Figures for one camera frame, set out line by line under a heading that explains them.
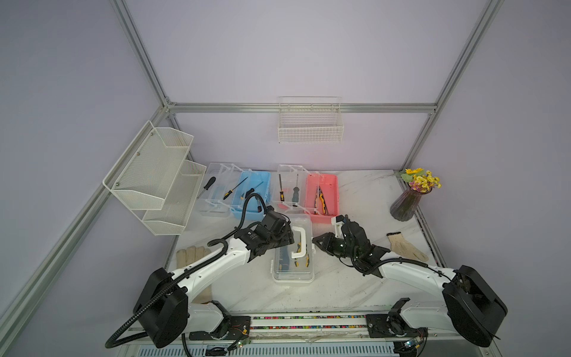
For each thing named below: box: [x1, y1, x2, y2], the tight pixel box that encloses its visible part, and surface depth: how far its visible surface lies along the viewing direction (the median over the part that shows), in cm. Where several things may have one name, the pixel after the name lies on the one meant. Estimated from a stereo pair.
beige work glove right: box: [386, 231, 429, 262], surface depth 95 cm
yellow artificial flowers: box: [400, 168, 442, 193], surface depth 88 cm
